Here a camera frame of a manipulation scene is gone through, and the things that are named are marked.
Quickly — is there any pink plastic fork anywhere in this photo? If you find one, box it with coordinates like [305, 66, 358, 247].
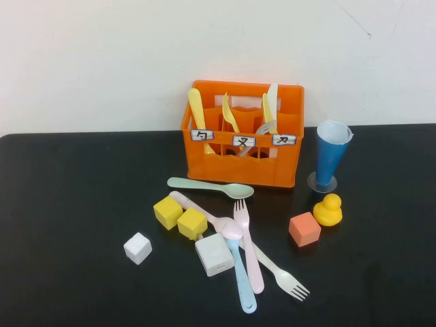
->
[233, 199, 265, 295]

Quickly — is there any light blue plastic fork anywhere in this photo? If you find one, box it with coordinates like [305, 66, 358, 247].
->
[224, 237, 258, 314]

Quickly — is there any cream plastic fork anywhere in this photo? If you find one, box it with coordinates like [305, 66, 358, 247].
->
[238, 238, 311, 302]

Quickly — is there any orange plastic cutlery crate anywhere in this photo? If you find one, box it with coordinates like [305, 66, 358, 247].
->
[180, 80, 305, 189]

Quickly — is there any white paper label with character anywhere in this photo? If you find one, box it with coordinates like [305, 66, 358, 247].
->
[190, 129, 215, 142]
[271, 134, 297, 146]
[232, 135, 257, 148]

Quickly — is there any green plastic spoon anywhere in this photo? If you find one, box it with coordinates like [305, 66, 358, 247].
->
[166, 176, 255, 201]

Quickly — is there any grey plastic fork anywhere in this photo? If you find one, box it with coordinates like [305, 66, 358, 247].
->
[238, 119, 279, 158]

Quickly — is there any yellow plastic spoon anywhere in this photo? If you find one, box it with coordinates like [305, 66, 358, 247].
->
[187, 87, 217, 155]

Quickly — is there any yellow foam cube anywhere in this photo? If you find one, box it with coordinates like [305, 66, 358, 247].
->
[176, 206, 208, 241]
[153, 195, 184, 231]

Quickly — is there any yellow plastic knife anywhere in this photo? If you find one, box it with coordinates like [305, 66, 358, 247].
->
[261, 92, 278, 135]

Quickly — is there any white plastic knife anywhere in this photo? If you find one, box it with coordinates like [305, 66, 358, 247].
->
[266, 82, 279, 123]

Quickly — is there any white charger block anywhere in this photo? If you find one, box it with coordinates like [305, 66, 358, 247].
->
[194, 232, 235, 278]

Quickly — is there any orange foam cube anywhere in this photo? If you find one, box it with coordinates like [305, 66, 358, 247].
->
[288, 211, 322, 248]

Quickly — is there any blue paper cone cup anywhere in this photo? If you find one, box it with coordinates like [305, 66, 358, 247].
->
[307, 119, 355, 193]

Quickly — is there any white foam cube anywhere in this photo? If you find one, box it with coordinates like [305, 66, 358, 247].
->
[123, 232, 153, 266]

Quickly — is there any yellow rubber duck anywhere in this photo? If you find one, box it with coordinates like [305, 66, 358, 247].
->
[313, 193, 343, 228]

